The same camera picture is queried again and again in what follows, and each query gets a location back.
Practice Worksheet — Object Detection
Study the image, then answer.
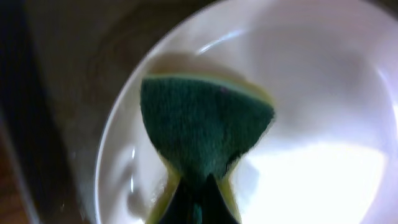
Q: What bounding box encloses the dark brown serving tray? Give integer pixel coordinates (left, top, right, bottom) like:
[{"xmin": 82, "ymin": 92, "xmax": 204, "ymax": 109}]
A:
[{"xmin": 0, "ymin": 0, "xmax": 398, "ymax": 224}]

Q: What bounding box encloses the white plate with sauce streak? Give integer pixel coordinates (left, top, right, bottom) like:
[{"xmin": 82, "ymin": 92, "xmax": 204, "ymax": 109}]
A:
[{"xmin": 94, "ymin": 1, "xmax": 397, "ymax": 223}]

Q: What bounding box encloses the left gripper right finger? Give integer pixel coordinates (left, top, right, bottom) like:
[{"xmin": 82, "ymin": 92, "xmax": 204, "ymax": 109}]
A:
[{"xmin": 200, "ymin": 174, "xmax": 238, "ymax": 224}]

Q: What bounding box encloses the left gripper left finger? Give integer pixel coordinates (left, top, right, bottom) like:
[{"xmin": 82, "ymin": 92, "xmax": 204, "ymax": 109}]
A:
[{"xmin": 159, "ymin": 180, "xmax": 193, "ymax": 224}]

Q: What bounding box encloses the green and yellow sponge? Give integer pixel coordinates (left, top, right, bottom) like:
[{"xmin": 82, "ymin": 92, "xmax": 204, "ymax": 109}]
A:
[{"xmin": 140, "ymin": 73, "xmax": 275, "ymax": 223}]

